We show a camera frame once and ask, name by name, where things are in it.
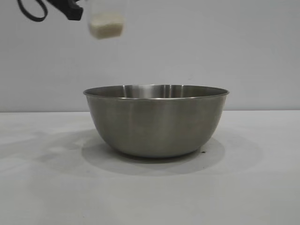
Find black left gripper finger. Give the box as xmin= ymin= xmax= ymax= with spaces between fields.
xmin=46 ymin=0 xmax=83 ymax=21

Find clear plastic measuring cup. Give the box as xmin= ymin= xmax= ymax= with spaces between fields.
xmin=85 ymin=0 xmax=126 ymax=40

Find stainless steel mixing bowl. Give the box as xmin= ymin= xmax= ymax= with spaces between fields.
xmin=82 ymin=84 xmax=230 ymax=158

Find black cable loop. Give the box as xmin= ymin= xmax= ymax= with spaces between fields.
xmin=18 ymin=0 xmax=49 ymax=22

